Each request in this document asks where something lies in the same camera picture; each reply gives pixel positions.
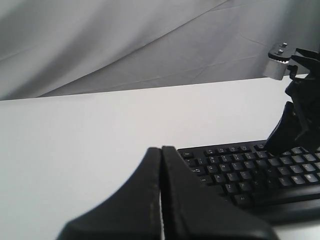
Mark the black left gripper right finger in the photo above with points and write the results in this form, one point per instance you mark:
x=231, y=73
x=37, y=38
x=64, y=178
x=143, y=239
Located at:
x=191, y=211

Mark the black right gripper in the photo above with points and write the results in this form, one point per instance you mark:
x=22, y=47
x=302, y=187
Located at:
x=305, y=95

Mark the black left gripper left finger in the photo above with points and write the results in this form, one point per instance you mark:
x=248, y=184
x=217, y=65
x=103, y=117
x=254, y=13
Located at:
x=131, y=213

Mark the black acer keyboard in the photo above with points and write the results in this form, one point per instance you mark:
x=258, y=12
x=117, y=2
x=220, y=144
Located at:
x=278, y=189

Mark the grey backdrop cloth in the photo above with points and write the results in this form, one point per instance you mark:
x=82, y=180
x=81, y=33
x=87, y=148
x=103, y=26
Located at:
x=67, y=47

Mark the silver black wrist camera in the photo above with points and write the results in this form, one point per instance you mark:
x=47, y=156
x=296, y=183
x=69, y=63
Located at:
x=279, y=57

